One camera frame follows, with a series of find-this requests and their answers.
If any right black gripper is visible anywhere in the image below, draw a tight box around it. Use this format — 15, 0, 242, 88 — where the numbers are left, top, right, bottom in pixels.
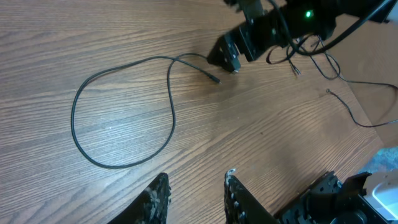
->
206, 0, 289, 73

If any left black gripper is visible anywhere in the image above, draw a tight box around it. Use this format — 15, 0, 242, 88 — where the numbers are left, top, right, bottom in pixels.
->
224, 169, 392, 224

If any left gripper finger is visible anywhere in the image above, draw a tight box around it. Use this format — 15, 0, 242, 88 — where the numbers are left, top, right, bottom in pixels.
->
108, 172, 171, 224

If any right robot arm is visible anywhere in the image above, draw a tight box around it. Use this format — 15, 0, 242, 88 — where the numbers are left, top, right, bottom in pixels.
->
206, 0, 397, 72

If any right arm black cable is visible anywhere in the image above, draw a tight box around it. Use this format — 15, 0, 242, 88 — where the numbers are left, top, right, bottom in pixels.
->
269, 0, 394, 57

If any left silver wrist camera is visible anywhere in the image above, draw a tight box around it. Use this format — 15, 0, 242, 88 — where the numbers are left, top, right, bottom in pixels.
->
363, 169, 398, 221

